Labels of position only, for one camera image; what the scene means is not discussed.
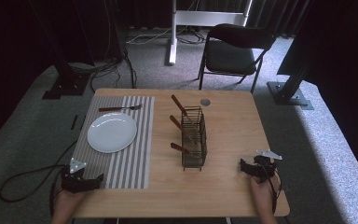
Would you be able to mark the white round plate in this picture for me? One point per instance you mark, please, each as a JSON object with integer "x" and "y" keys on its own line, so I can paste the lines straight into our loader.
{"x": 112, "y": 132}

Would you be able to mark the dark curtain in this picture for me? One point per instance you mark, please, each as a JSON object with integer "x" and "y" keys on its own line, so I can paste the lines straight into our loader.
{"x": 6, "y": 62}
{"x": 341, "y": 62}

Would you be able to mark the short black floor strip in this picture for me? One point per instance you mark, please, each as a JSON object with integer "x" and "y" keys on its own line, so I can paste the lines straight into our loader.
{"x": 74, "y": 122}

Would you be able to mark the black metal stand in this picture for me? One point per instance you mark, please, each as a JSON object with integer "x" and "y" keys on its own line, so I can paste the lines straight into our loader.
{"x": 66, "y": 84}

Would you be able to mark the person's right hand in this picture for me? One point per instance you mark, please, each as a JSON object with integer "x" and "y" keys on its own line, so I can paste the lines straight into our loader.
{"x": 262, "y": 194}

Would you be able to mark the round grey table grommet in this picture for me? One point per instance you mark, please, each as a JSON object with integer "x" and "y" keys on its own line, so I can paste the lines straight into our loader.
{"x": 205, "y": 102}

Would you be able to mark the white metal stand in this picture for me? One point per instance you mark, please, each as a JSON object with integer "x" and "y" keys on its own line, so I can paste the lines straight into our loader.
{"x": 199, "y": 18}

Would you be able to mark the black folding chair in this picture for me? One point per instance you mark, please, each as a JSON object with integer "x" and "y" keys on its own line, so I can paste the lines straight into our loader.
{"x": 230, "y": 57}

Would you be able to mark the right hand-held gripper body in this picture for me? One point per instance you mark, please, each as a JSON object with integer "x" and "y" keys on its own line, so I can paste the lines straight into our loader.
{"x": 264, "y": 169}

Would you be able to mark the person's left hand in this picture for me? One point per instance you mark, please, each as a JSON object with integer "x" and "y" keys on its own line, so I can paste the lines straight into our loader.
{"x": 70, "y": 200}

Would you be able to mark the grey striped placemat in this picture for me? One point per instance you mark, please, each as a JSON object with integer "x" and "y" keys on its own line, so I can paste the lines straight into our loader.
{"x": 127, "y": 168}

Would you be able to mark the black stand with grey base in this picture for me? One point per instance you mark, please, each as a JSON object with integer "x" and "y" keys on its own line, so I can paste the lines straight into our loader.
{"x": 289, "y": 95}

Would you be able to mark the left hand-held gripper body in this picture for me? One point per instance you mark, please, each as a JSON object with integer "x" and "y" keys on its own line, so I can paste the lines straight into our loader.
{"x": 74, "y": 183}

